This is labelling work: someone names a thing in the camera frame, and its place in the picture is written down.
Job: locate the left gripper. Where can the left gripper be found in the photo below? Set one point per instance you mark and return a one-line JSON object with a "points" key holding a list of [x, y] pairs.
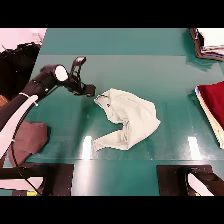
{"points": [[81, 88]]}

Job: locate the pale green shirt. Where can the pale green shirt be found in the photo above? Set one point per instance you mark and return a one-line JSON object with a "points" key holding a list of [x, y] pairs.
{"points": [[128, 115]]}

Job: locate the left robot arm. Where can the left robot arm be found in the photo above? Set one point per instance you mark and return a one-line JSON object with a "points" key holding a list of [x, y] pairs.
{"points": [[40, 85]]}

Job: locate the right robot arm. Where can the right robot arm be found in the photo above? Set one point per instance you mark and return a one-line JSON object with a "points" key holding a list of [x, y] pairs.
{"points": [[186, 178]]}

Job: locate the brown garment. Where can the brown garment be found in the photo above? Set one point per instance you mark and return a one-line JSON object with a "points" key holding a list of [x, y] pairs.
{"points": [[28, 140]]}

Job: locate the red garment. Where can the red garment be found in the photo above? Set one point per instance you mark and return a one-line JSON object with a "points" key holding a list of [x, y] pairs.
{"points": [[213, 100]]}

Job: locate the cream garment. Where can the cream garment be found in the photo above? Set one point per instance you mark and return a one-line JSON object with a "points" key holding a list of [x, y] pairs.
{"points": [[210, 121]]}

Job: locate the heap of clothes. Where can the heap of clothes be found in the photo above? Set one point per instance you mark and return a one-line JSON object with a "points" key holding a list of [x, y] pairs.
{"points": [[208, 45]]}

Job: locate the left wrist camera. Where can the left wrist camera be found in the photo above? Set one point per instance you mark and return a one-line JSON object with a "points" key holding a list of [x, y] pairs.
{"points": [[77, 65]]}

